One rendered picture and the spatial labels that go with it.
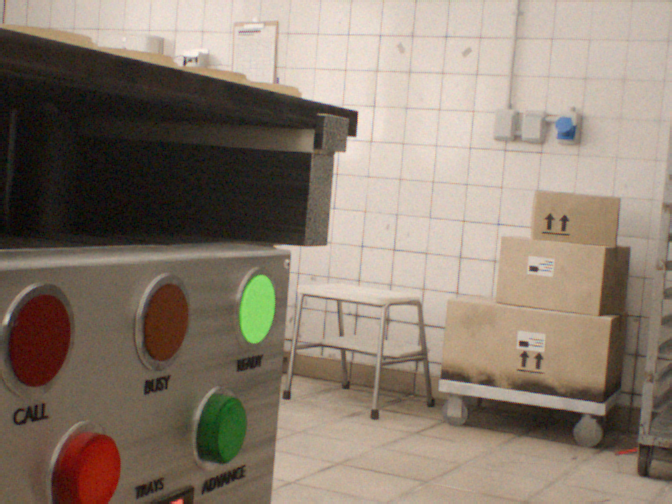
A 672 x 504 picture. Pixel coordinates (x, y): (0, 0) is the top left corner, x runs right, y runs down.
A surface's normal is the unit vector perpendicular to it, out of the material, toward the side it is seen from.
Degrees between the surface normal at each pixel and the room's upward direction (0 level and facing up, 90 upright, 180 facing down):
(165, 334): 90
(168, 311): 90
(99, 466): 90
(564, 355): 89
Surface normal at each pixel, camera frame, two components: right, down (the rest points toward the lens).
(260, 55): -0.46, 0.00
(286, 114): 0.92, 0.10
